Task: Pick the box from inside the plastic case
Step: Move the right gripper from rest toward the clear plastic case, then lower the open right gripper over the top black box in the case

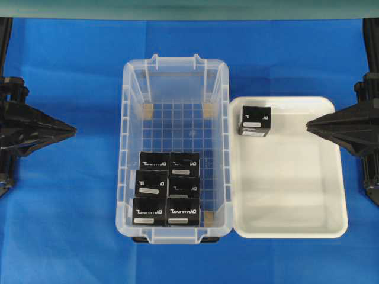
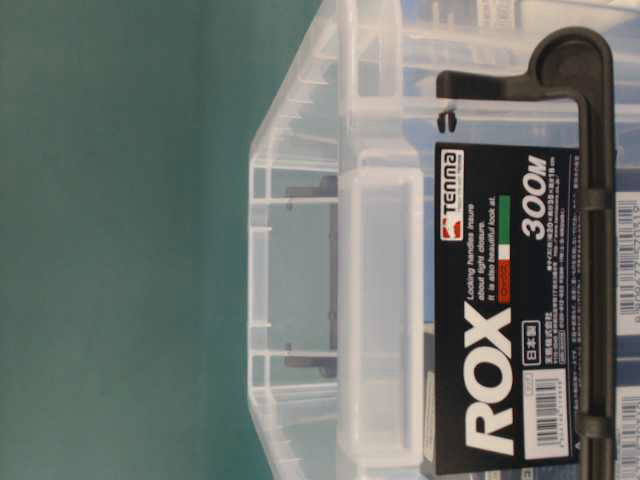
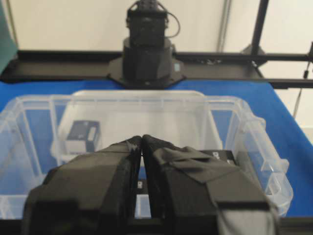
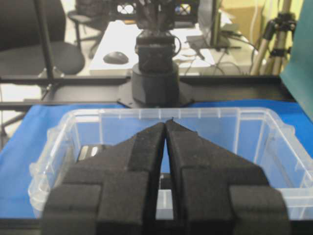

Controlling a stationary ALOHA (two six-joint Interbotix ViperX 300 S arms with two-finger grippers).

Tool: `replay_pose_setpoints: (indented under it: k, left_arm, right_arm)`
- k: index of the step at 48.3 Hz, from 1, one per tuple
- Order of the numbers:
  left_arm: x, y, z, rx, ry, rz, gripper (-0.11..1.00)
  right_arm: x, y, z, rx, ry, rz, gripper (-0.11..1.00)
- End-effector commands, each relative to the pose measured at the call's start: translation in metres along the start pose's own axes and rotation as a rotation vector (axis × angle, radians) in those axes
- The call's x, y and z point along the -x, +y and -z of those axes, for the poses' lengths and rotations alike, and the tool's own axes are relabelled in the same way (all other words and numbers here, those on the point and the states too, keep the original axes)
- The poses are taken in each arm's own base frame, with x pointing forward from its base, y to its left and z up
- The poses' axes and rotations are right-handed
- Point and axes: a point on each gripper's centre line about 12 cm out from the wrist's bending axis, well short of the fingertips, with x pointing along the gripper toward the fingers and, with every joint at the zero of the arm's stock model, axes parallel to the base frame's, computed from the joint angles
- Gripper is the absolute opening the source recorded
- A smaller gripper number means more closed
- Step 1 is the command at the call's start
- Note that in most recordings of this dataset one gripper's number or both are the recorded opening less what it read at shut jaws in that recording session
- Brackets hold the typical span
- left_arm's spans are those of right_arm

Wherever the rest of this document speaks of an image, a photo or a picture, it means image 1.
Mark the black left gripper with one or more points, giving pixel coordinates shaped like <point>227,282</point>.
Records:
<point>25,129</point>

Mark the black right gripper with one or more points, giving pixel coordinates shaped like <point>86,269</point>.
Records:
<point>354,128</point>

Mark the black box raised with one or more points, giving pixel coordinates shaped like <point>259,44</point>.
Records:
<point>151,184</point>

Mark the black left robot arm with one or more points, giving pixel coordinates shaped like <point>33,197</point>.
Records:
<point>12,89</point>

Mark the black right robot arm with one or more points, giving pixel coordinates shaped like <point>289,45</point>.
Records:
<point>365,90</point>

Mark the black box in tray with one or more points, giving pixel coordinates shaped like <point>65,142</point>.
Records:
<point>254,121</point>

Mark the black box top left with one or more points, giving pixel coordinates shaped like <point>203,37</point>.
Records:
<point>154,161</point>

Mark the clear plastic storage case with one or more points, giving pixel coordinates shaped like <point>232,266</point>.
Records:
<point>177,104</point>

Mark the black box bottom left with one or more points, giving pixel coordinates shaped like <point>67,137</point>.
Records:
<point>149,212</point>

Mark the black box top right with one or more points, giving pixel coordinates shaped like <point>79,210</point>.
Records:
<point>184,164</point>

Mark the black box middle right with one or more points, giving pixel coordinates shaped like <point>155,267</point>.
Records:
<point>184,187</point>

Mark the black box bottom right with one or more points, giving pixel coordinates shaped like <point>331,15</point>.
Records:
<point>183,212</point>

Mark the white plastic tray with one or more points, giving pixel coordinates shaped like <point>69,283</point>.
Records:
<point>288,184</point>

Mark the blue table cloth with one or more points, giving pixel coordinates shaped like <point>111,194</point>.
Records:
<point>58,221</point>

